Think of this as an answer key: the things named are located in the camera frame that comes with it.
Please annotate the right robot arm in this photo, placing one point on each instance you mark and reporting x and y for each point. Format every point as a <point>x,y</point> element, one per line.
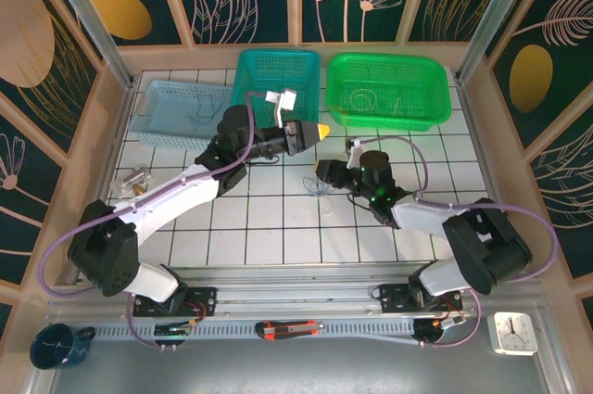
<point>486,245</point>

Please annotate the light blue plastic basket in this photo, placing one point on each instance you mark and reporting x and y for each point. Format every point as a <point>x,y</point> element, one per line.
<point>162,106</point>

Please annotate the clear connector with brass parts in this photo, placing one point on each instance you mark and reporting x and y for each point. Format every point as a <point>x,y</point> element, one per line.
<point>125,178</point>

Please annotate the small circuit board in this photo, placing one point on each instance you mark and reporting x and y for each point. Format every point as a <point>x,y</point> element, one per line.
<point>173,330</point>
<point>435,326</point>

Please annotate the teal plastic basket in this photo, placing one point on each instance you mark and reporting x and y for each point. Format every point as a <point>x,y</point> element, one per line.
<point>268,69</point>

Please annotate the brass fitting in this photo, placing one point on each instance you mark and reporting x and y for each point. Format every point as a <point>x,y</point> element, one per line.
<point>139,190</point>

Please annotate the white square clock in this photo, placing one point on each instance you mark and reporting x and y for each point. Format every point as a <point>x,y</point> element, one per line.
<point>512,334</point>

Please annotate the dark blue mug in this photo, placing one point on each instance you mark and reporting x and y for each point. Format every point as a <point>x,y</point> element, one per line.
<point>60,347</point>

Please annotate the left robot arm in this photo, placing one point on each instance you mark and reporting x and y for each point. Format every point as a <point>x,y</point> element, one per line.
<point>176,199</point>

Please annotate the orange black utility knife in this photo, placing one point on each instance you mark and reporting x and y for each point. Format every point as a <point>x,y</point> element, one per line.
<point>287,330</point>

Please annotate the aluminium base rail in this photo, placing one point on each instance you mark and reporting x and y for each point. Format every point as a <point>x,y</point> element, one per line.
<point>301,292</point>

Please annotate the aluminium frame post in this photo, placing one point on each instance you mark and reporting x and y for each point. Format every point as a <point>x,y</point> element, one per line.
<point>92,23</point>
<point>495,9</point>

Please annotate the green plastic basket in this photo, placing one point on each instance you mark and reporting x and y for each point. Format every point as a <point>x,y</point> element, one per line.
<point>417,83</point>

